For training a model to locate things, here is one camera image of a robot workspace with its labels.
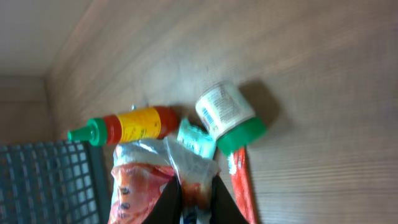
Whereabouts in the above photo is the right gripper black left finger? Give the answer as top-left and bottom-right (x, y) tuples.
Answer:
(142, 176), (182, 224)

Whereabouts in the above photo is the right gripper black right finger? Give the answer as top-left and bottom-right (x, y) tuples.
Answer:
(211, 175), (248, 224)

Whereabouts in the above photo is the small red snack packet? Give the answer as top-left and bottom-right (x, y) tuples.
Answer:
(108, 138), (220, 223)

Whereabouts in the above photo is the red stick sachet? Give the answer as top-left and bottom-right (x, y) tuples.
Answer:
(228, 147), (258, 224)

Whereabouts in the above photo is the teal wet wipes packet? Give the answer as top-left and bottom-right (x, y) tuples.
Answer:
(177, 118), (216, 159)

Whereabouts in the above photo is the sriracha bottle with green cap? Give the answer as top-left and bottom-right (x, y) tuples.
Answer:
(68, 106), (179, 146)

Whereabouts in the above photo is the green-lidded white spice jar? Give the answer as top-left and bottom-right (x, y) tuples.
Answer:
(195, 82), (266, 156)

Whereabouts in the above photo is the grey plastic shopping basket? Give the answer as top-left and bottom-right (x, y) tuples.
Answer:
(1, 140), (111, 223)

